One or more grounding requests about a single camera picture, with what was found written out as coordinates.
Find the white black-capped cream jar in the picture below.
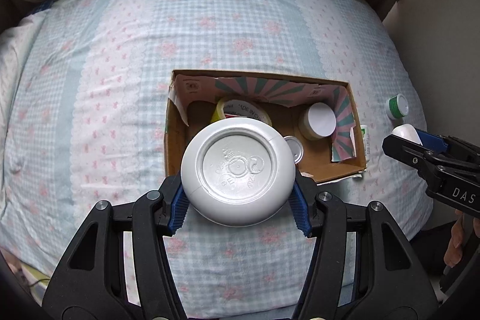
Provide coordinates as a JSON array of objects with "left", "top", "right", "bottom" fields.
[{"left": 180, "top": 117, "right": 295, "bottom": 227}]

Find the white green-label bottle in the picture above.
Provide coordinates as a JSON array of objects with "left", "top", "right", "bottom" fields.
[{"left": 360, "top": 124, "right": 370, "bottom": 163}]

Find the person's right hand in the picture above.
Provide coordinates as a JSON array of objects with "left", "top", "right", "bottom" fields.
[{"left": 443, "top": 210, "right": 464, "bottom": 267}]

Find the open cardboard box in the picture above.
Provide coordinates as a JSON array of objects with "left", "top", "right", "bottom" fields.
[{"left": 164, "top": 70, "right": 366, "bottom": 190}]

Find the beige jar white lid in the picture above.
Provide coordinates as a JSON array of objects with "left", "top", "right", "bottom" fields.
[{"left": 298, "top": 102, "right": 337, "bottom": 140}]

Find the brown jar silver lid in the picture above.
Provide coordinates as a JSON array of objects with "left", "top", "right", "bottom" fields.
[{"left": 284, "top": 136, "right": 304, "bottom": 165}]

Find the yellow tape roll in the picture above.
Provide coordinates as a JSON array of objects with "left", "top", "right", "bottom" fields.
[{"left": 211, "top": 97, "right": 272, "bottom": 126}]

